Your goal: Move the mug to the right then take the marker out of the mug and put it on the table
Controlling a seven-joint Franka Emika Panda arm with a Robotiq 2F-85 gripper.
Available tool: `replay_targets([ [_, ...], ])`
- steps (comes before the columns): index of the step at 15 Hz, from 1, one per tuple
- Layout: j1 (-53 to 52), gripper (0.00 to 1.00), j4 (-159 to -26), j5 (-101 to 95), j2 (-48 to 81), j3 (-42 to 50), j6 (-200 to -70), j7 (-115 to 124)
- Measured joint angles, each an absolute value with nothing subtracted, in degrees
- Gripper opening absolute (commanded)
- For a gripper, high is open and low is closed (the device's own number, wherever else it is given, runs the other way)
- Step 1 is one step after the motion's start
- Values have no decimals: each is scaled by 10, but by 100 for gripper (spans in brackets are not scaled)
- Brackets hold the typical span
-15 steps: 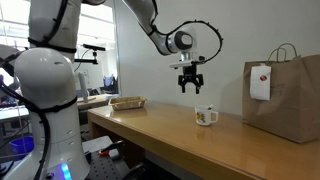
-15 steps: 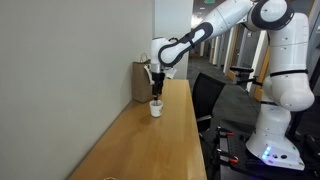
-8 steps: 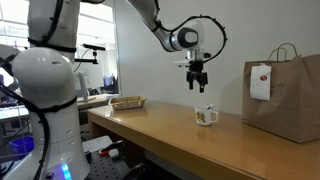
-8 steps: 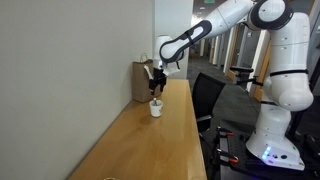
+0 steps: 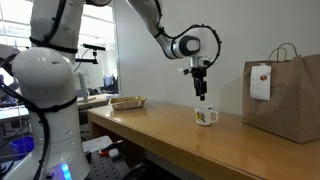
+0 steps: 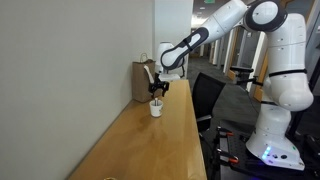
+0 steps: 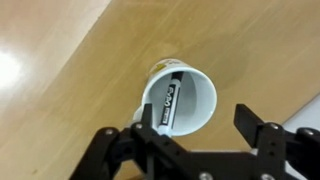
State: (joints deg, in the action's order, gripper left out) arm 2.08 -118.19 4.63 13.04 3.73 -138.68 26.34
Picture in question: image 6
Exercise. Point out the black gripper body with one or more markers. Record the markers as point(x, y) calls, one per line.
point(159, 85)

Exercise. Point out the black office chair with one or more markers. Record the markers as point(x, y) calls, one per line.
point(206, 96)

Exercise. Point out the white paper receipt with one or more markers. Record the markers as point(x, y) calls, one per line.
point(148, 74)

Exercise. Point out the narrow wooden door frame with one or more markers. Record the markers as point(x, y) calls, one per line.
point(232, 56)

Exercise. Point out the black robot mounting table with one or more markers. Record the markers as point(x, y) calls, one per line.
point(236, 146)

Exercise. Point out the orange black clamp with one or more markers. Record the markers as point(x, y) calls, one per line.
point(230, 158)
point(226, 132)

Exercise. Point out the green exit sign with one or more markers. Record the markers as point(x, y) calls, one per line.
point(209, 1)

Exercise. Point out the black swivel chair armrest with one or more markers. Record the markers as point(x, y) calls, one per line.
point(241, 70)

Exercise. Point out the white printed mug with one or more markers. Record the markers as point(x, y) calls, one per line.
point(156, 110)

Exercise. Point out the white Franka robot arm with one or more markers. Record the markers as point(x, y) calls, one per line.
point(286, 83)

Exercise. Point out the brown paper bag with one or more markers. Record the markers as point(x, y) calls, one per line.
point(140, 86)

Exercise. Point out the wide wooden door frame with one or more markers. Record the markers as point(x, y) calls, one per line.
point(260, 80)

